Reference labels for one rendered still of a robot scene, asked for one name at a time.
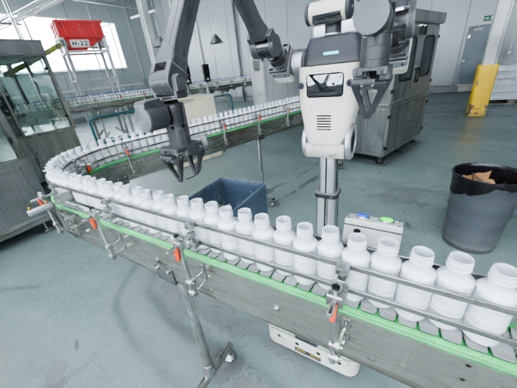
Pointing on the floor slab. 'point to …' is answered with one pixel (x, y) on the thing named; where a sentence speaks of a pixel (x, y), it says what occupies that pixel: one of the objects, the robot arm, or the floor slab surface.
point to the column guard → (481, 89)
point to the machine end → (399, 91)
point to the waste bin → (479, 207)
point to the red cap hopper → (78, 31)
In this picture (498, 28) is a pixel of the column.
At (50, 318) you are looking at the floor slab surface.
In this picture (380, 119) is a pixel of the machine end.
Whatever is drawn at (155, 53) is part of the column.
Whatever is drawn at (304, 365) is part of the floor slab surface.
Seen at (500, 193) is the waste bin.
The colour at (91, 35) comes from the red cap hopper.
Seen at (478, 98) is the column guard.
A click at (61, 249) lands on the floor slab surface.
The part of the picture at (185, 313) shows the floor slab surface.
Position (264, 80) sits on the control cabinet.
